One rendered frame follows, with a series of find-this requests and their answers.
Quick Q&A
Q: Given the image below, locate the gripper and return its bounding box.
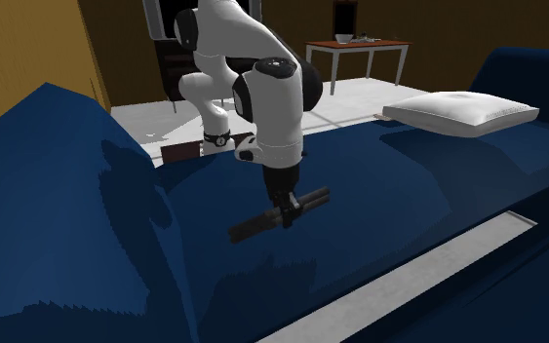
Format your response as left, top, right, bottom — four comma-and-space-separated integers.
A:
261, 163, 302, 230

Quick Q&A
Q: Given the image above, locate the long black bar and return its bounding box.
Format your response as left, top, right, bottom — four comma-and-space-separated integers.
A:
227, 186, 332, 246

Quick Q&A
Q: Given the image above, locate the blue sofa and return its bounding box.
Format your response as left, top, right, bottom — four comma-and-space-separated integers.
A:
0, 46, 549, 343

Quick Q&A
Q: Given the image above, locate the dark red robot stand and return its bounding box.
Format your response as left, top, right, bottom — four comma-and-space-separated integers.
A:
160, 131, 256, 164

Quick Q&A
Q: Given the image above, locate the red-topped side table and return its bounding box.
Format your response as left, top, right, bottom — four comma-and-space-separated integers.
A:
304, 31, 413, 96

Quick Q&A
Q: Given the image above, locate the dark wooden chair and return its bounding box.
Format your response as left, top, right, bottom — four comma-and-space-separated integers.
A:
152, 37, 261, 114

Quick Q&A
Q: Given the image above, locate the white pillow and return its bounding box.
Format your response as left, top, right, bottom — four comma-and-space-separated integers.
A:
380, 90, 540, 139

